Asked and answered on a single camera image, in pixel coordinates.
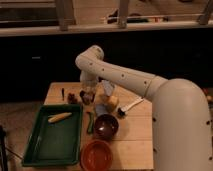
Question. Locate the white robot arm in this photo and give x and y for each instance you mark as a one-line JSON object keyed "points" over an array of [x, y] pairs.
{"points": [[181, 116]]}

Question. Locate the white handled dish brush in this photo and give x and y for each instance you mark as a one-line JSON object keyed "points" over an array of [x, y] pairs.
{"points": [[122, 110]]}

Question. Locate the orange plastic bowl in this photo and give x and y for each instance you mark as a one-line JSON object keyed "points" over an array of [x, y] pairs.
{"points": [[96, 156]]}

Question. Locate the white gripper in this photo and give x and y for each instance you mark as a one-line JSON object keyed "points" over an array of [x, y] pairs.
{"points": [[89, 82]]}

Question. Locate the small metal cup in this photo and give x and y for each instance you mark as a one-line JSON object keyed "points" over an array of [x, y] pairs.
{"points": [[81, 95]]}

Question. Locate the yellow apple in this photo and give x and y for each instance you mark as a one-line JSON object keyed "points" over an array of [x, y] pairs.
{"points": [[112, 103]]}

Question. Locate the green cucumber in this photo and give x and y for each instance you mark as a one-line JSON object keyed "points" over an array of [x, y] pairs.
{"points": [[91, 123]]}

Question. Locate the dark purple bowl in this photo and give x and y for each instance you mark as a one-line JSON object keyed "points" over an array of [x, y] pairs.
{"points": [[106, 127]]}

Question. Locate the black marker pen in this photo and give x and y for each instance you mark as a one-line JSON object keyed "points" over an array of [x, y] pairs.
{"points": [[62, 92]]}

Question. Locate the green plastic tray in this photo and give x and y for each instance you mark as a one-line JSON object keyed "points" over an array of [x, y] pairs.
{"points": [[54, 144]]}

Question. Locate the blue grey sponge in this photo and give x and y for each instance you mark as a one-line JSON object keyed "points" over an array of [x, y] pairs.
{"points": [[100, 109]]}

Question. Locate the yellow corn cob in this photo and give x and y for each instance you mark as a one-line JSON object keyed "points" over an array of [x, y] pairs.
{"points": [[58, 117]]}

